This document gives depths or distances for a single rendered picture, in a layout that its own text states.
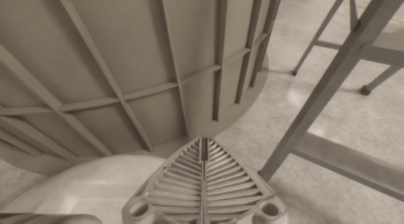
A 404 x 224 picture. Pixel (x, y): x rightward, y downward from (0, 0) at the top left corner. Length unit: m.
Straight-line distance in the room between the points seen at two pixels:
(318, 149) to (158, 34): 0.58
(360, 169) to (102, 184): 0.68
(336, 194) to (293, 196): 0.18
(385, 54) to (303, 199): 0.61
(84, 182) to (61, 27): 0.37
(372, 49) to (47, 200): 0.75
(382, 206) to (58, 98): 1.25
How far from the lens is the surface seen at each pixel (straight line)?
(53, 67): 0.57
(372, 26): 0.44
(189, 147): 0.16
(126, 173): 0.47
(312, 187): 0.90
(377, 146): 1.21
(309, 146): 0.60
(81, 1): 0.46
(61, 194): 0.55
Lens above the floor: 0.76
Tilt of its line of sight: 46 degrees down
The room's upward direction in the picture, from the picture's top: 3 degrees counter-clockwise
